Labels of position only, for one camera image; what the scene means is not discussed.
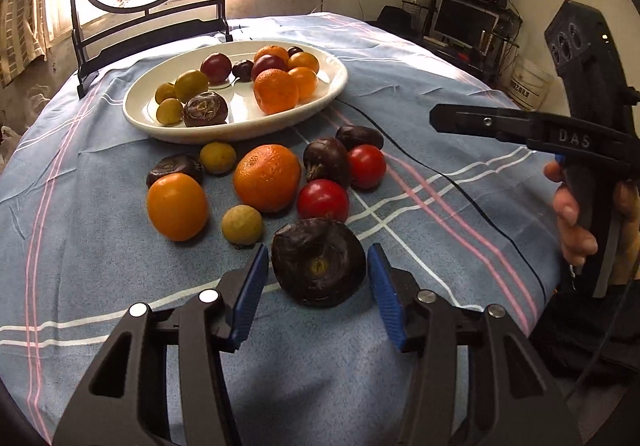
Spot small orange tangerine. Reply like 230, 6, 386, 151
288, 67, 318, 102

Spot large red plum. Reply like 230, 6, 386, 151
250, 54, 288, 81

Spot dark maroon plum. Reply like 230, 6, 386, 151
303, 137, 350, 188

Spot black cable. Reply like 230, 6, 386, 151
339, 97, 549, 306

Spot white oval plate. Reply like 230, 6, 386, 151
122, 40, 348, 144

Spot blue striped tablecloth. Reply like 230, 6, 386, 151
1, 13, 559, 445

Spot computer monitor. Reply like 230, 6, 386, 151
430, 0, 499, 54

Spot red cherry tomato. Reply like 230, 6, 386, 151
348, 145, 386, 190
296, 180, 349, 223

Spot left striped curtain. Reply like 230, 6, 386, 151
1, 0, 49, 88

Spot small yellow loquat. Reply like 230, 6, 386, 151
154, 82, 177, 105

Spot small yellow-green kumquat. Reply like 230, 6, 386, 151
200, 142, 236, 175

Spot wrinkled dark passion fruit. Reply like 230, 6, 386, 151
183, 92, 229, 128

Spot big dark passion fruit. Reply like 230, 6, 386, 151
271, 218, 367, 308

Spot orange citrus fruit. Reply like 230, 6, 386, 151
288, 52, 320, 73

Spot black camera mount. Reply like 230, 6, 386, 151
544, 0, 639, 135

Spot dark purple plum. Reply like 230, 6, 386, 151
335, 125, 384, 151

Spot small orange mandarin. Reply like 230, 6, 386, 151
254, 69, 299, 116

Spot dark red plum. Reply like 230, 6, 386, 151
200, 53, 232, 85

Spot yellow lemon fruit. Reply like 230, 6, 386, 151
174, 69, 209, 102

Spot plastic bags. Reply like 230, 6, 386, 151
0, 125, 22, 172

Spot dark cherry plum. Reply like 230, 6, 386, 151
232, 59, 254, 82

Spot large orange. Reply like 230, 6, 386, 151
232, 144, 302, 213

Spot round tan longan fruit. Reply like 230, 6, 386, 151
221, 204, 264, 247

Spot small yellow lime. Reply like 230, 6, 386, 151
155, 98, 183, 126

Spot white plastic bucket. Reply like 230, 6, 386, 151
506, 56, 554, 111

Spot person right hand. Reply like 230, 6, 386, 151
542, 160, 640, 287

